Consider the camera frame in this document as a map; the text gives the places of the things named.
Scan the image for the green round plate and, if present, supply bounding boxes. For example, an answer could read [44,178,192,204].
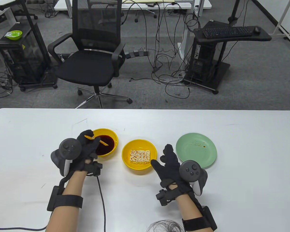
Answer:
[176,133,217,169]

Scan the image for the black cable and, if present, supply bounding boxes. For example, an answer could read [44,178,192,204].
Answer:
[0,226,48,231]
[96,176,107,232]

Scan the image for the black rolling workstation cart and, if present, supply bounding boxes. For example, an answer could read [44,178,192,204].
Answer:
[182,20,272,94]

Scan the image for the person's left forearm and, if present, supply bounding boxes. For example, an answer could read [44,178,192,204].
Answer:
[45,171,88,232]

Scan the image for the black forearm strap box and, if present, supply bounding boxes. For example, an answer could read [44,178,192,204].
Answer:
[182,205,218,232]
[47,185,84,212]

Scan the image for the bundle of black floor cables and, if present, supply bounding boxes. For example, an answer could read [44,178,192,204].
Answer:
[0,72,14,98]
[121,0,202,99]

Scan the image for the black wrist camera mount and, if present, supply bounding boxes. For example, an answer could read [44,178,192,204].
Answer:
[87,161,103,177]
[156,187,194,206]

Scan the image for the person's right hand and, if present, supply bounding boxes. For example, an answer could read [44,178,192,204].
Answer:
[151,144,194,194]

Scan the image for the person's right forearm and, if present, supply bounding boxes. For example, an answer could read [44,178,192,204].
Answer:
[174,193,209,232]

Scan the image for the person's left hand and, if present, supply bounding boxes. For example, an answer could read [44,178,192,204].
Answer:
[70,130,101,173]

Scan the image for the yellow soy sauce bowl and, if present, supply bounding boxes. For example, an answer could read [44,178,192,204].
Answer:
[91,128,118,157]

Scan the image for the black keyboard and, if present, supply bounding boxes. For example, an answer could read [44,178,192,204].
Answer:
[203,26,254,38]

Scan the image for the rectangular puffed rice cake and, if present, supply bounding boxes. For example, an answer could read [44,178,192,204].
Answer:
[130,150,151,164]

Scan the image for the dark soy sauce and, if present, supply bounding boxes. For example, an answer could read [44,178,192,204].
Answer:
[96,135,115,156]

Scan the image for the white metal frame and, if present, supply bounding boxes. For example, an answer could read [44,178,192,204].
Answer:
[273,0,290,50]

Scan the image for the yellow rice cake bowl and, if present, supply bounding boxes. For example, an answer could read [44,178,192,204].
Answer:
[122,139,157,175]

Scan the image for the orange plastic brush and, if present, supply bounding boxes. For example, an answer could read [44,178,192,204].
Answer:
[84,135,109,146]

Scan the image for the black rolling computer stand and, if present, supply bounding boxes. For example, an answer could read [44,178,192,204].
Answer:
[0,0,58,92]

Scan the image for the grey power strip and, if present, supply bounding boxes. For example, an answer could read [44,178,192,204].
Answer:
[125,50,149,59]

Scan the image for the small green bowl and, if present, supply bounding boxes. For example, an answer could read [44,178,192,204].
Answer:
[4,30,23,41]

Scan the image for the black chair base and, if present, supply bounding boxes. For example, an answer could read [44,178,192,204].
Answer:
[0,13,38,30]

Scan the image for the black mesh office chair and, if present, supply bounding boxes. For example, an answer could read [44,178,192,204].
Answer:
[48,0,133,109]

